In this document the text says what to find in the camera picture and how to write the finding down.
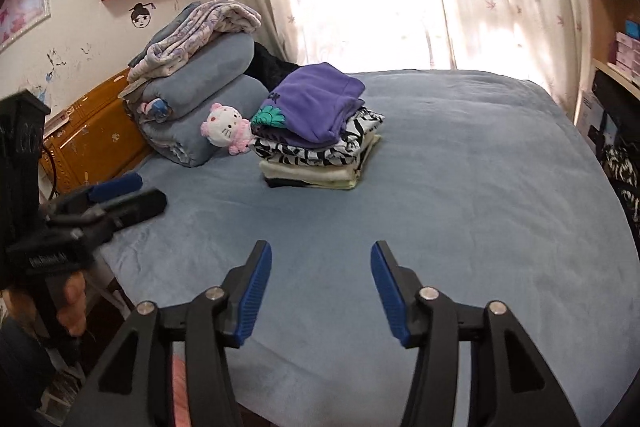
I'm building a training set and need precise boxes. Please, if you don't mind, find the black fuzzy cloth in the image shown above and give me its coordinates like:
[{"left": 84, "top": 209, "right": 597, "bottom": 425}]
[{"left": 245, "top": 42, "right": 301, "bottom": 92}]

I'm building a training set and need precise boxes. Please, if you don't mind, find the orange wooden headboard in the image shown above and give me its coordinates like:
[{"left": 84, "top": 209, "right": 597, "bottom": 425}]
[{"left": 39, "top": 67, "right": 153, "bottom": 198}]

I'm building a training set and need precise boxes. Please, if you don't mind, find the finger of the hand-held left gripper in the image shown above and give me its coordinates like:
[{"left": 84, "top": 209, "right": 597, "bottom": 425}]
[
  {"left": 47, "top": 189, "right": 168, "bottom": 248},
  {"left": 47, "top": 172, "right": 143, "bottom": 220}
]

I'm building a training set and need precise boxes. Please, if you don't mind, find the stack of pink boxes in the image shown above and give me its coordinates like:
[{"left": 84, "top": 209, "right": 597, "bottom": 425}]
[{"left": 614, "top": 32, "right": 640, "bottom": 75}]

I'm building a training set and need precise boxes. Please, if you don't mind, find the black white patterned garment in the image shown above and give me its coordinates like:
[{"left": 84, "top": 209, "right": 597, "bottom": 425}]
[{"left": 252, "top": 107, "right": 386, "bottom": 168}]

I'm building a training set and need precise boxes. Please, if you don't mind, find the small plush toy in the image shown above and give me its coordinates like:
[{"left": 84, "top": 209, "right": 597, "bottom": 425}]
[{"left": 139, "top": 98, "right": 171, "bottom": 124}]

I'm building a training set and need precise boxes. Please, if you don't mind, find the purple hoodie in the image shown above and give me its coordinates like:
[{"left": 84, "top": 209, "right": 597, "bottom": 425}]
[{"left": 250, "top": 62, "right": 366, "bottom": 146}]

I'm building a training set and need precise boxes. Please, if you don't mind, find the wooden shelf unit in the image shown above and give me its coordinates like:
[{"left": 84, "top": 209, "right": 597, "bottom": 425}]
[{"left": 572, "top": 0, "right": 640, "bottom": 148}]

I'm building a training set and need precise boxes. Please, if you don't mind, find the white pink cat plush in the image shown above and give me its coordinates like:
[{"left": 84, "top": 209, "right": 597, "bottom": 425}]
[{"left": 201, "top": 103, "right": 255, "bottom": 156}]

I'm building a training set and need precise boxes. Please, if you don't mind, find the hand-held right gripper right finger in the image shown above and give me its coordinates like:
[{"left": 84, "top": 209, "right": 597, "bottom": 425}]
[{"left": 370, "top": 240, "right": 581, "bottom": 427}]

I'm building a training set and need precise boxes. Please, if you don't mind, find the pink cloth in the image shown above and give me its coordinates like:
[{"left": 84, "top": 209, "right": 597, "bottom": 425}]
[{"left": 167, "top": 352, "right": 191, "bottom": 427}]

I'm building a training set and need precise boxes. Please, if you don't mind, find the floral folded quilt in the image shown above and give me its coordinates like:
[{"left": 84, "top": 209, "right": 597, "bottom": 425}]
[{"left": 127, "top": 0, "right": 262, "bottom": 82}]

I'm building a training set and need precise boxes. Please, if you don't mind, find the black white patterned cloth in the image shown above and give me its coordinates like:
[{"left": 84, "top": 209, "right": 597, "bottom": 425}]
[{"left": 597, "top": 142, "right": 640, "bottom": 223}]

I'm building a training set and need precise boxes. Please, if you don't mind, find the yellow-green folded garment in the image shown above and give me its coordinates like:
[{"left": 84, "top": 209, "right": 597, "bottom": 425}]
[{"left": 320, "top": 167, "right": 373, "bottom": 191}]

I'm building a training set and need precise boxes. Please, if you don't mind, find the pink wall poster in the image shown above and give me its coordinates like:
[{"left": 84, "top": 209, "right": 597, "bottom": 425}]
[{"left": 0, "top": 0, "right": 52, "bottom": 52}]

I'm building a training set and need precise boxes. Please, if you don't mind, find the blue-grey rolled quilt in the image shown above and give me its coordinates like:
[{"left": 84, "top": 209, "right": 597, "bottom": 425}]
[
  {"left": 140, "top": 36, "right": 256, "bottom": 108},
  {"left": 137, "top": 74, "right": 271, "bottom": 168}
]

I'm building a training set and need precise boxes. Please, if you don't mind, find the blue-grey bed blanket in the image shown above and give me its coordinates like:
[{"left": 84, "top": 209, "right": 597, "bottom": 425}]
[{"left": 102, "top": 68, "right": 640, "bottom": 427}]

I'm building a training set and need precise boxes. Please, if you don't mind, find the person's left forearm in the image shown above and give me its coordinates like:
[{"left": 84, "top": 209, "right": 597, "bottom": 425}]
[{"left": 0, "top": 302, "right": 56, "bottom": 408}]

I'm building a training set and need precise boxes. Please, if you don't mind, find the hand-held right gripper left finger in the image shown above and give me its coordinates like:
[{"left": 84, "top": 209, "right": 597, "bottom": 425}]
[{"left": 67, "top": 239, "right": 273, "bottom": 427}]

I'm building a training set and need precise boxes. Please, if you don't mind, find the black chair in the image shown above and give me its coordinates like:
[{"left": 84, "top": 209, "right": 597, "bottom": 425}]
[{"left": 590, "top": 69, "right": 636, "bottom": 148}]

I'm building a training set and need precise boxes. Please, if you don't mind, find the person's left hand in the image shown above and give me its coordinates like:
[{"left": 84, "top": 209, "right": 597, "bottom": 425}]
[{"left": 6, "top": 276, "right": 87, "bottom": 339}]

